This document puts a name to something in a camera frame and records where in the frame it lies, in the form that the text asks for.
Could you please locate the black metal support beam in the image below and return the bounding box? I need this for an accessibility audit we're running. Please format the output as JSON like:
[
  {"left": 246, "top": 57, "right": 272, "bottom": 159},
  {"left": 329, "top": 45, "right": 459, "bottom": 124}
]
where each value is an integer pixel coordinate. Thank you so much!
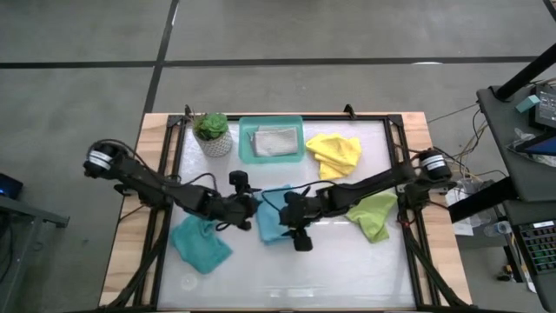
[{"left": 447, "top": 176, "right": 518, "bottom": 223}]

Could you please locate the black tablet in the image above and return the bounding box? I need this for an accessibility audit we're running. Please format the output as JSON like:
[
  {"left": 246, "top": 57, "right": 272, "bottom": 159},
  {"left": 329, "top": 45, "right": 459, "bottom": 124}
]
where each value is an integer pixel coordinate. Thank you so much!
[{"left": 514, "top": 132, "right": 556, "bottom": 157}]

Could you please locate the grey metal desk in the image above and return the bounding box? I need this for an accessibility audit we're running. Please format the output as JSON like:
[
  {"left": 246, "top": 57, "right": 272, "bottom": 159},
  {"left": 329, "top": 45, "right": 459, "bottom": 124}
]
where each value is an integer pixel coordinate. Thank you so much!
[{"left": 0, "top": 194, "right": 70, "bottom": 230}]

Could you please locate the black device with blue light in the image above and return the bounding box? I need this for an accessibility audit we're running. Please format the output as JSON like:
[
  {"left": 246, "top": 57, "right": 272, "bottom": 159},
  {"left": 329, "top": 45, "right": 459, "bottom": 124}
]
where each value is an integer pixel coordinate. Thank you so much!
[{"left": 0, "top": 172, "right": 24, "bottom": 201}]

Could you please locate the small teal block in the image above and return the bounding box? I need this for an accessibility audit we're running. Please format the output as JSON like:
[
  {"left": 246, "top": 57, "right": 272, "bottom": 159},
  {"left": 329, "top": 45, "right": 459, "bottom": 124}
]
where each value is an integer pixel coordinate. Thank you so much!
[{"left": 514, "top": 94, "right": 541, "bottom": 115}]

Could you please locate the black desk monitor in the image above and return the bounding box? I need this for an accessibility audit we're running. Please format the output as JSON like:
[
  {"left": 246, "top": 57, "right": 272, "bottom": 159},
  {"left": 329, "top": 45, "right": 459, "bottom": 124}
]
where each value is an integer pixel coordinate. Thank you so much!
[{"left": 527, "top": 83, "right": 556, "bottom": 131}]

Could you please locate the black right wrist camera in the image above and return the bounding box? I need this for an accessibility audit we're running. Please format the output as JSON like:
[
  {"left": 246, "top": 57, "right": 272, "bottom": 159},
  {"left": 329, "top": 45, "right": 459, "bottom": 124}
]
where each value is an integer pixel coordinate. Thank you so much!
[{"left": 292, "top": 230, "right": 314, "bottom": 253}]

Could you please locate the grey side desk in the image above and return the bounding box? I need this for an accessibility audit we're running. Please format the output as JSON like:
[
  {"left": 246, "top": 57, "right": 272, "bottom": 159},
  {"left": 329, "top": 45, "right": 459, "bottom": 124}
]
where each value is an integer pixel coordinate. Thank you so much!
[{"left": 476, "top": 84, "right": 556, "bottom": 203}]

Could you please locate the grey waffle microfiber towel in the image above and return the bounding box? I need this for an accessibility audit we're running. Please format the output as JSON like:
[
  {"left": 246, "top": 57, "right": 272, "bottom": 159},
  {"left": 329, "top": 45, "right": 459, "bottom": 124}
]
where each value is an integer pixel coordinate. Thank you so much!
[{"left": 249, "top": 125, "right": 301, "bottom": 158}]

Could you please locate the yellow microfiber towel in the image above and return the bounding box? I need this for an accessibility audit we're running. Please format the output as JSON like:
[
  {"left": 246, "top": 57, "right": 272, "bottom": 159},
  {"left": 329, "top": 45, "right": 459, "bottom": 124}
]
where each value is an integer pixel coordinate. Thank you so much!
[{"left": 305, "top": 132, "right": 363, "bottom": 182}]

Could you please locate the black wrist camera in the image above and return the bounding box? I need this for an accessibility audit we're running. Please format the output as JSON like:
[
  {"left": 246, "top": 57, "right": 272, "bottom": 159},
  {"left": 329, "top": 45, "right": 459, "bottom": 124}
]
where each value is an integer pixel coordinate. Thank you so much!
[
  {"left": 228, "top": 170, "right": 249, "bottom": 189},
  {"left": 292, "top": 230, "right": 314, "bottom": 253}
]

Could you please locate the lime green microfiber towel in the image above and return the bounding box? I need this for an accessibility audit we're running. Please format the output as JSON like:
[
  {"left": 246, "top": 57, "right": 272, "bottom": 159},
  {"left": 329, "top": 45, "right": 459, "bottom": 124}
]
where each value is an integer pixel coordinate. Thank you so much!
[{"left": 346, "top": 190, "right": 399, "bottom": 244}]

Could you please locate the teal translucent plastic bin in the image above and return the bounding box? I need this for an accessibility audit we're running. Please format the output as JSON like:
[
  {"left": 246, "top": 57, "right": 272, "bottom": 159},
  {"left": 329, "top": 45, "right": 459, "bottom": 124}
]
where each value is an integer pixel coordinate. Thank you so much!
[{"left": 237, "top": 114, "right": 307, "bottom": 165}]

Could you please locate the white triangle-patterned plant pot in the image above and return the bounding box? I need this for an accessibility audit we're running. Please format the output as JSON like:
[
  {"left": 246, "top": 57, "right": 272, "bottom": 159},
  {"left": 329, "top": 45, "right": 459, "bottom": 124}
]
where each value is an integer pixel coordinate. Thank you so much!
[{"left": 194, "top": 128, "right": 234, "bottom": 158}]

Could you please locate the black metal pole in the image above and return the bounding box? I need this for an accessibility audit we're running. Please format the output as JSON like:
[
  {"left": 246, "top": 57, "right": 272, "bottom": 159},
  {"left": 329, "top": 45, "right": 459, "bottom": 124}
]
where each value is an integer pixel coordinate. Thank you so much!
[{"left": 494, "top": 42, "right": 556, "bottom": 102}]

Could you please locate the teal microfiber towel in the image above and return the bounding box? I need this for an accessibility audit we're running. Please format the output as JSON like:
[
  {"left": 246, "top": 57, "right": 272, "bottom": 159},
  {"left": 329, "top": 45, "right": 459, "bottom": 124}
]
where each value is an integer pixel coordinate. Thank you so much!
[{"left": 169, "top": 213, "right": 235, "bottom": 276}]

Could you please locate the keyboard with colourful keys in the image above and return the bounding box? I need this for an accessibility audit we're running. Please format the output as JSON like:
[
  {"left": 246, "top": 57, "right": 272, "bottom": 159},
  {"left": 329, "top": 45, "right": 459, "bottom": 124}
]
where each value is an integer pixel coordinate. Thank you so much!
[{"left": 512, "top": 219, "right": 556, "bottom": 276}]

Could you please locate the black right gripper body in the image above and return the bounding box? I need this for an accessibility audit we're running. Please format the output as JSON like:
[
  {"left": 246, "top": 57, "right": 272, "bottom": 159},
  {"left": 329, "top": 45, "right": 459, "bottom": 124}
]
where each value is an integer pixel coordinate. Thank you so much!
[{"left": 280, "top": 190, "right": 338, "bottom": 230}]

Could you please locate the clear plastic bottle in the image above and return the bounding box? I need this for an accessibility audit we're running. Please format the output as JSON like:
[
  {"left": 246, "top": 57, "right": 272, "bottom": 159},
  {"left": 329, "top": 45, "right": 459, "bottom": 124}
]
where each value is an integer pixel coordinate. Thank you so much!
[{"left": 483, "top": 220, "right": 513, "bottom": 238}]

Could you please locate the light blue microfiber towel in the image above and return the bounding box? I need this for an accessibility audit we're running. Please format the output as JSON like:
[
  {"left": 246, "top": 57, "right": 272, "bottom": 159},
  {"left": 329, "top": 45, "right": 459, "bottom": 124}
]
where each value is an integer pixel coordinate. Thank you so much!
[{"left": 254, "top": 184, "right": 301, "bottom": 245}]

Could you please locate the green artificial succulent plant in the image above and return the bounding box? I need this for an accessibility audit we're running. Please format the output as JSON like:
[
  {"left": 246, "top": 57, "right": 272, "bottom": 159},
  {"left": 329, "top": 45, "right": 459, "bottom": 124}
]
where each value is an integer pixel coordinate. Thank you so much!
[{"left": 192, "top": 111, "right": 230, "bottom": 142}]

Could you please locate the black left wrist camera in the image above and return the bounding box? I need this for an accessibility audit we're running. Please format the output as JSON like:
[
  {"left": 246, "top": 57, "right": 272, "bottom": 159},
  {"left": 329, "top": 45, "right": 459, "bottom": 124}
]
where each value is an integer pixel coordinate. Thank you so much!
[{"left": 228, "top": 170, "right": 249, "bottom": 189}]

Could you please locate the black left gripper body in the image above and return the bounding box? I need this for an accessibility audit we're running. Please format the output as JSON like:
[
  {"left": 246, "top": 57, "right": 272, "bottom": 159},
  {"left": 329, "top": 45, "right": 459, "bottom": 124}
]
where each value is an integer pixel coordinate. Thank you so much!
[{"left": 212, "top": 193, "right": 260, "bottom": 231}]

